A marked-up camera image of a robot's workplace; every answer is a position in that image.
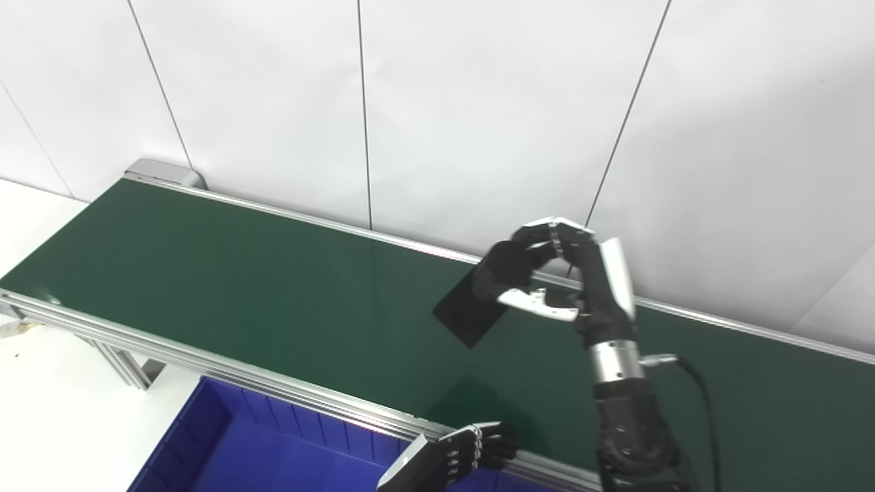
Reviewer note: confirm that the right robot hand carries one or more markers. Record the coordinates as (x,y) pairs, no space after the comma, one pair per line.
(605,287)

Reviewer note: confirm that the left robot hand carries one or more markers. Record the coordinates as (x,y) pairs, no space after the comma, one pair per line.
(451,454)

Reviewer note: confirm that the black cylinder block part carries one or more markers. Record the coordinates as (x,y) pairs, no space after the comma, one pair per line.
(465,314)

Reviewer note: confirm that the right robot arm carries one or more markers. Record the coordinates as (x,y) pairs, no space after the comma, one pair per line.
(629,417)

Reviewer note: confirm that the green conveyor belt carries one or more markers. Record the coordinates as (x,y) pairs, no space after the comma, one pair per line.
(287,389)
(273,294)

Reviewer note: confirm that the blue plastic bin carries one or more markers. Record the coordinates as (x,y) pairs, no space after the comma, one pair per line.
(260,451)

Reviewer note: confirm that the aluminium conveyor leg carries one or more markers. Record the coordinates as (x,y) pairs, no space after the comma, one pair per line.
(126,365)

